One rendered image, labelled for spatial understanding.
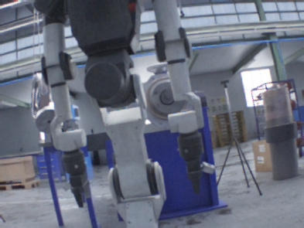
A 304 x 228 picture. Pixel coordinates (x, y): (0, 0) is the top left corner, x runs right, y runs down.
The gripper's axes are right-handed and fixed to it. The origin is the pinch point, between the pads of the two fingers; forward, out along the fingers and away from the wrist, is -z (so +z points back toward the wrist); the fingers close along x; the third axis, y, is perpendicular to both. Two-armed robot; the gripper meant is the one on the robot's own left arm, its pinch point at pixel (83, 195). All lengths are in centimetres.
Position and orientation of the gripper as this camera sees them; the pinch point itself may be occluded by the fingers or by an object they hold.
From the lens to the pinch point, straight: 128.7
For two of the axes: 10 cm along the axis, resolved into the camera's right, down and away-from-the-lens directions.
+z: -1.8, -9.8, -1.2
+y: -9.8, 1.6, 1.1
